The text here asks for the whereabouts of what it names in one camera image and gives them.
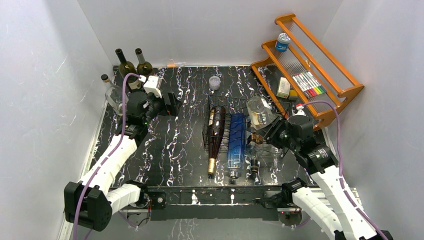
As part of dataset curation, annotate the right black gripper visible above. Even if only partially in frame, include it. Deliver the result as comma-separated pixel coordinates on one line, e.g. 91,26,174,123
255,114,300,153

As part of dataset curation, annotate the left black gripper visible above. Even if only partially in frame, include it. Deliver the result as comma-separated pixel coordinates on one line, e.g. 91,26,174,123
142,87,183,125

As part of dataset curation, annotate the dark green white-label wine bottle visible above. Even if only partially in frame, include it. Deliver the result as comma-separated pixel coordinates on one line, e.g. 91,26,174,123
115,48,141,92

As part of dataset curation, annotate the green silver-foil wine bottle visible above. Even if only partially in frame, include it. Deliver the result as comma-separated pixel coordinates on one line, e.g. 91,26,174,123
135,48,154,77

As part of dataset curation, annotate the clear bottle white gold label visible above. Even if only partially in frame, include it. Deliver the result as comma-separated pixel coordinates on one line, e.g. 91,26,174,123
100,74,129,116

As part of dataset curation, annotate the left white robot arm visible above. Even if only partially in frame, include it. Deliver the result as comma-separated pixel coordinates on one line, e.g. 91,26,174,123
64,91,182,232

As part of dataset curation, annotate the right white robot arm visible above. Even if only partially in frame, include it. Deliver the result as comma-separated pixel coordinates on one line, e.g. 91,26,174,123
257,115,393,240

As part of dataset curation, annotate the clear bottle black gold label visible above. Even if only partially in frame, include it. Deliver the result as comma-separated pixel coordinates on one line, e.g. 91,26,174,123
246,132,268,177

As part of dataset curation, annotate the dark red gold-foil wine bottle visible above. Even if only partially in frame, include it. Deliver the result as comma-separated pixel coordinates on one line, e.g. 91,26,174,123
207,106,226,177

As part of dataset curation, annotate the orange wooden shelf rack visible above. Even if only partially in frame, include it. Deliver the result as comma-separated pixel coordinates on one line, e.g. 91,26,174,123
251,13,364,130

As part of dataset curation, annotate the blue clear glass bottle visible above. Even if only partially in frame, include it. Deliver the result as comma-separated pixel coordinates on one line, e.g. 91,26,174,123
227,112,246,179

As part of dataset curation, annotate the yellow black small item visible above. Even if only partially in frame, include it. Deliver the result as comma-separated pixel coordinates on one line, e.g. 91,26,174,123
287,89,299,101

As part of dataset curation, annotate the white small box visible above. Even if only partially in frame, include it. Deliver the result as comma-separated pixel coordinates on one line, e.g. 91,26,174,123
276,77,291,99

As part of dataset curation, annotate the pack of coloured markers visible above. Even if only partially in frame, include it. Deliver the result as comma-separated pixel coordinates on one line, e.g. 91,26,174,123
291,70,327,99

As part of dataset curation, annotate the small clear plastic cup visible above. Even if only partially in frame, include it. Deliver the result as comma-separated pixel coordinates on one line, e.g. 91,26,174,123
208,75,221,91

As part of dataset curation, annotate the blue white lidded jar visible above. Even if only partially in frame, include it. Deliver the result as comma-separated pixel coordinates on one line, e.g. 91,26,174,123
275,32,291,52

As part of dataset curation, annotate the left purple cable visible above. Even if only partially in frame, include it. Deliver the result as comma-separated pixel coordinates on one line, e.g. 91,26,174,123
72,72,147,240

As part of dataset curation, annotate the purple cable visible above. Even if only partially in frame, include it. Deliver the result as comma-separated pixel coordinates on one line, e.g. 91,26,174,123
299,100,390,240
72,72,147,240

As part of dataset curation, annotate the black wire wine rack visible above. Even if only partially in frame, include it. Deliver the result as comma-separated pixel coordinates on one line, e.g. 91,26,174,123
202,94,294,157

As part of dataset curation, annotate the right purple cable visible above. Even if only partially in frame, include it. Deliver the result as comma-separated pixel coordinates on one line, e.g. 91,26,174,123
299,100,390,240

